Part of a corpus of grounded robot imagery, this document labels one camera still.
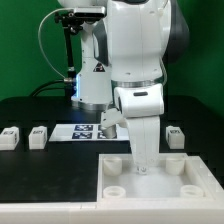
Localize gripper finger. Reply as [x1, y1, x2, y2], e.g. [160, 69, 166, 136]
[127, 116, 160, 175]

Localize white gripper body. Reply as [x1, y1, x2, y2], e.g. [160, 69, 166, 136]
[114, 84, 164, 118]

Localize white square table top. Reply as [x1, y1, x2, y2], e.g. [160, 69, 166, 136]
[97, 153, 215, 201]

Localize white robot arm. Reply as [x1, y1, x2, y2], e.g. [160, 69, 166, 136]
[58, 0, 189, 174]

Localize white sheet with tags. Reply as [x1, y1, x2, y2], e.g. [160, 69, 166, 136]
[49, 124, 129, 142]

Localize white L-shaped fence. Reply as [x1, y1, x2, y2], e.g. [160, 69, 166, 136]
[0, 155, 224, 224]

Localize black camera stand pole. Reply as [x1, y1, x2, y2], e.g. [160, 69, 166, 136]
[64, 25, 76, 95]

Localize black cables at base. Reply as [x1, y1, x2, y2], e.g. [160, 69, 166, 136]
[31, 79, 68, 98]

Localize black camera on stand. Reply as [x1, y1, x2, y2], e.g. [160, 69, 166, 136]
[55, 6, 106, 22]

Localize grey camera cable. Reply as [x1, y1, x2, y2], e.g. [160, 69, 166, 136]
[37, 7, 74, 80]

